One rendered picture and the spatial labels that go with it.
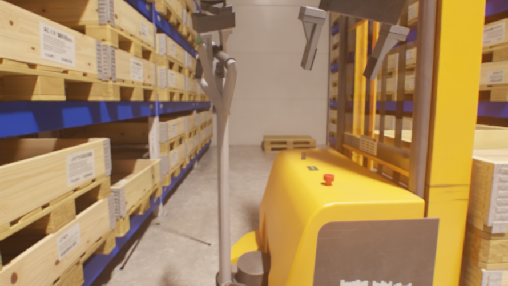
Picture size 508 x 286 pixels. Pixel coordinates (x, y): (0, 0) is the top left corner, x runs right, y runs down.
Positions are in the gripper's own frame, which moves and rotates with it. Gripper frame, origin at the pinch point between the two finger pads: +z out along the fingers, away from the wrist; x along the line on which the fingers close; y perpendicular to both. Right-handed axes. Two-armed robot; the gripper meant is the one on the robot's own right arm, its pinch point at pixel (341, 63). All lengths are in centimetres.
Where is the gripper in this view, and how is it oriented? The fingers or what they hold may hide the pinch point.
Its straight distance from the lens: 50.9
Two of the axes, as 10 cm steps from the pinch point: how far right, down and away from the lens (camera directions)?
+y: 1.1, 4.9, -8.6
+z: -1.7, 8.6, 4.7
